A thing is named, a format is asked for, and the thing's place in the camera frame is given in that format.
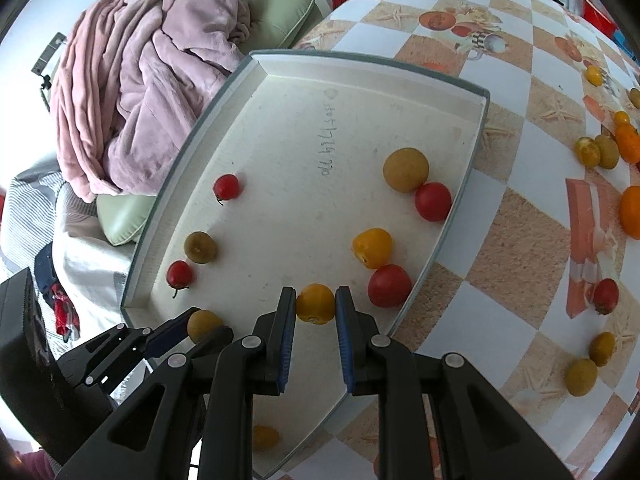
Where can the large orange near centre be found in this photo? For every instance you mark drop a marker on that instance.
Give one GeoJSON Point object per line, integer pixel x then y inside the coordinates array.
{"type": "Point", "coordinates": [629, 211]}

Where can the red plastic bucket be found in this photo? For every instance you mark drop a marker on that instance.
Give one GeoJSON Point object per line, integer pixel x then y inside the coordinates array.
{"type": "Point", "coordinates": [598, 19]}

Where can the pink fleece blanket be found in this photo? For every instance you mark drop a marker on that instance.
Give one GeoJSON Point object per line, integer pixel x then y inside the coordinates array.
{"type": "Point", "coordinates": [132, 82]}

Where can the small yellow tomato by orange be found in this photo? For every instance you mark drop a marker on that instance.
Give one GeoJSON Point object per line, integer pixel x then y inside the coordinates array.
{"type": "Point", "coordinates": [621, 118]}

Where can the green sofa cushion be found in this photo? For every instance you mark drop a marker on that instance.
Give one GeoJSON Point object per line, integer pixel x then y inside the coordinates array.
{"type": "Point", "coordinates": [274, 24]}

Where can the yellow-green plum fruit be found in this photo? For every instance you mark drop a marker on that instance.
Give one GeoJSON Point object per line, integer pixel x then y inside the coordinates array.
{"type": "Point", "coordinates": [200, 247]}

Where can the checkered patterned tablecloth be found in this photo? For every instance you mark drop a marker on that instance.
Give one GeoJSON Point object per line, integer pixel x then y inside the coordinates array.
{"type": "Point", "coordinates": [536, 231]}

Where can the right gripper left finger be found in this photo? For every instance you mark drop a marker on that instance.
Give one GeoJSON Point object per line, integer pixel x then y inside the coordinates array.
{"type": "Point", "coordinates": [186, 402]}

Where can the green-yellow fruit behind bowl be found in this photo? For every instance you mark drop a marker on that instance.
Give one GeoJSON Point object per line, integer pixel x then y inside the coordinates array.
{"type": "Point", "coordinates": [634, 97]}

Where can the striped yellow-green tomato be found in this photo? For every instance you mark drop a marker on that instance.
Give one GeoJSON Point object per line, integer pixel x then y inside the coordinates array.
{"type": "Point", "coordinates": [587, 152]}

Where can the yellow-brown round fruit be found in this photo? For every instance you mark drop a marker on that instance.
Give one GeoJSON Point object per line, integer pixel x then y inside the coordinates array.
{"type": "Point", "coordinates": [405, 170]}

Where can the yellow tomato tray bottom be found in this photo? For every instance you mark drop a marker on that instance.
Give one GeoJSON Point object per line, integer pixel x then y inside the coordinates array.
{"type": "Point", "coordinates": [265, 438]}

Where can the brown-green round fruit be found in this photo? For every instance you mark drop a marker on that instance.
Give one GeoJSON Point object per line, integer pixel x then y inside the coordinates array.
{"type": "Point", "coordinates": [609, 152]}

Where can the small red tomato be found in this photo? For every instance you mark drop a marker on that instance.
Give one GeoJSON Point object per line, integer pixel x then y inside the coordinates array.
{"type": "Point", "coordinates": [433, 201]}

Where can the red tomato tray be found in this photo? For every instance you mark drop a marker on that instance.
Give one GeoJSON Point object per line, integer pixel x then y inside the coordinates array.
{"type": "Point", "coordinates": [227, 187]}

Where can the red cherry tomato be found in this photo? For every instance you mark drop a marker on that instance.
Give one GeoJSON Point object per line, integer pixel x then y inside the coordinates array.
{"type": "Point", "coordinates": [179, 276]}

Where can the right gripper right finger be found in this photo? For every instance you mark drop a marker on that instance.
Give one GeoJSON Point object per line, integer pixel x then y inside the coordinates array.
{"type": "Point", "coordinates": [437, 418]}

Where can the large red tomato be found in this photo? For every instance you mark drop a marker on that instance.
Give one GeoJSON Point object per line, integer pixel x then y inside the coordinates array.
{"type": "Point", "coordinates": [389, 286]}

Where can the orange near bowl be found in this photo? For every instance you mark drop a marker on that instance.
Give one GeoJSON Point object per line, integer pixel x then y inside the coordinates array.
{"type": "Point", "coordinates": [628, 142]}

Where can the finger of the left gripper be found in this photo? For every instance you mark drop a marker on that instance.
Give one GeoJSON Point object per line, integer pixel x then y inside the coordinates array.
{"type": "Point", "coordinates": [212, 344]}
{"type": "Point", "coordinates": [168, 335]}

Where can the white shallow tray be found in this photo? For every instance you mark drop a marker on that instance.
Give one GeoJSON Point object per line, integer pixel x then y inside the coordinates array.
{"type": "Point", "coordinates": [307, 134]}

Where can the orange-yellow tomato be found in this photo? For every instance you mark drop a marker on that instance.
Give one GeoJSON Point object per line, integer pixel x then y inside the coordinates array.
{"type": "Point", "coordinates": [315, 304]}

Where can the olive green fruit front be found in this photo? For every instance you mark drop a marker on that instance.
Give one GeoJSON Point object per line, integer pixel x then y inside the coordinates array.
{"type": "Point", "coordinates": [201, 323]}

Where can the olive yellow tomato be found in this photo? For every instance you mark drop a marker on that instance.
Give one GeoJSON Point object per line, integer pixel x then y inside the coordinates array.
{"type": "Point", "coordinates": [602, 348]}

